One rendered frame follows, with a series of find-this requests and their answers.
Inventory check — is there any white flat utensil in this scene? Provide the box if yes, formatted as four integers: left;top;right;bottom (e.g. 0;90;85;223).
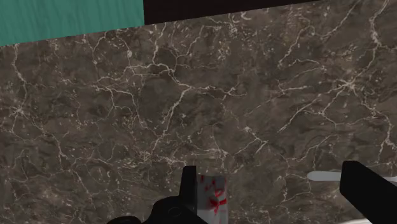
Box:
306;170;397;184

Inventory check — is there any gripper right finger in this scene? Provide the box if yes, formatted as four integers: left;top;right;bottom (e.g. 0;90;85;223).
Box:
339;160;397;224

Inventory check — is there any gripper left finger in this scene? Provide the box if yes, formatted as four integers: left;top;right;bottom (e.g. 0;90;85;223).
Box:
106;165;208;224

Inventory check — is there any white box with red print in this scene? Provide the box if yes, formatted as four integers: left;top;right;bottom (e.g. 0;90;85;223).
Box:
196;174;229;224

